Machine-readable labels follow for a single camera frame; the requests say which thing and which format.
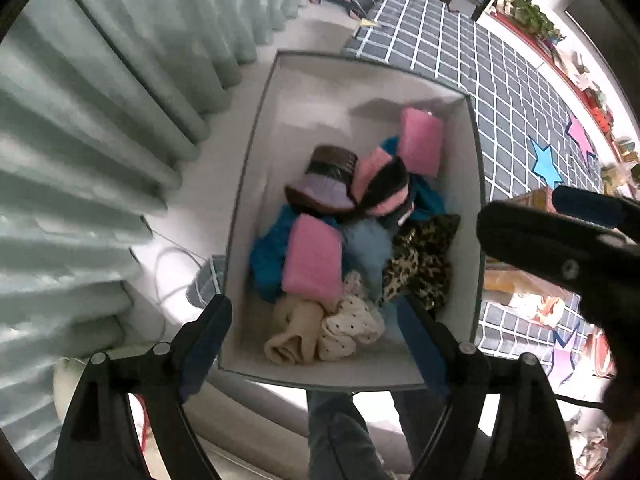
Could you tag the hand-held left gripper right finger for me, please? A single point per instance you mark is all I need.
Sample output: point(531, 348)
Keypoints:
point(420, 350)

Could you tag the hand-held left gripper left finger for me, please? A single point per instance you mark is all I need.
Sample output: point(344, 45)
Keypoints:
point(205, 340)

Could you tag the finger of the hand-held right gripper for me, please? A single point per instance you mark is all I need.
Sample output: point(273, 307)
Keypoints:
point(590, 207)
point(530, 245)

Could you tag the white polka dot cloth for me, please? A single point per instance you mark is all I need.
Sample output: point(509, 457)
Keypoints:
point(350, 330)

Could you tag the leopard print cloth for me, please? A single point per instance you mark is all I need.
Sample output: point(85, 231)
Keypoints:
point(425, 260)

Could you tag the beige cloth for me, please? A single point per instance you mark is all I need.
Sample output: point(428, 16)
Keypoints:
point(295, 330)

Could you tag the light blue fluffy cloth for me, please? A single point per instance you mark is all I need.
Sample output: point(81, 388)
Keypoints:
point(367, 245)

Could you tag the pink towel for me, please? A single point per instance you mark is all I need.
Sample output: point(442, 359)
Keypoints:
point(312, 260)
point(420, 142)

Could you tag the pink and black sock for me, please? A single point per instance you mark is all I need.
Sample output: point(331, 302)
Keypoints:
point(380, 185)

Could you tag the brown and purple knit sock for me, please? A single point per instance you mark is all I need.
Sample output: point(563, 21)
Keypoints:
point(320, 190)

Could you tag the white storage box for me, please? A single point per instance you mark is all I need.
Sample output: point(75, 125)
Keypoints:
point(310, 110)

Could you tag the pink carton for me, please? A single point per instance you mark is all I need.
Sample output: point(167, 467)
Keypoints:
point(535, 196)

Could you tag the floral print carton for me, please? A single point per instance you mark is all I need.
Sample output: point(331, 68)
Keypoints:
point(545, 305)

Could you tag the person's right leg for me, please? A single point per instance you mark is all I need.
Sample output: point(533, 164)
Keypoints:
point(410, 420)

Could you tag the person's leg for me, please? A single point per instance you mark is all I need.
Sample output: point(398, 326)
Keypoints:
point(410, 420)
point(340, 440)

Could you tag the person's left leg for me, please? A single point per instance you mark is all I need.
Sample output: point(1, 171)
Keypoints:
point(340, 440)

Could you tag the cream seat cushion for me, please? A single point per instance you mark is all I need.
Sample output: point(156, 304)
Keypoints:
point(62, 375)

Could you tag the grey checked blanket with stars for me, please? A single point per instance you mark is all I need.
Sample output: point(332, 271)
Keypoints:
point(500, 85)

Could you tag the green potted plant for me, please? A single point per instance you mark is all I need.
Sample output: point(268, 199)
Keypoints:
point(530, 10)

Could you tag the pale green curtain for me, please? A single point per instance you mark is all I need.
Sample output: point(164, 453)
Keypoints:
point(100, 110)

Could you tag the yellow paper scrap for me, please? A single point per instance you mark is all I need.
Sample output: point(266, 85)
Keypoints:
point(369, 22)

